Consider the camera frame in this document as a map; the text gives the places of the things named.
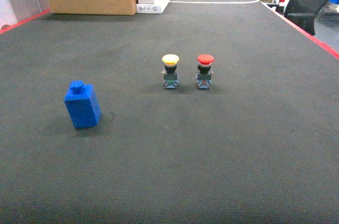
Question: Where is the blue block part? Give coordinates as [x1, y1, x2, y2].
[64, 80, 101, 129]

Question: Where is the white flat box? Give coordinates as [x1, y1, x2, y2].
[136, 0, 175, 14]

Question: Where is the yellow push button switch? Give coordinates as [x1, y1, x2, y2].
[162, 54, 179, 88]

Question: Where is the red push button switch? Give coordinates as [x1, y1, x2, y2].
[195, 54, 215, 89]

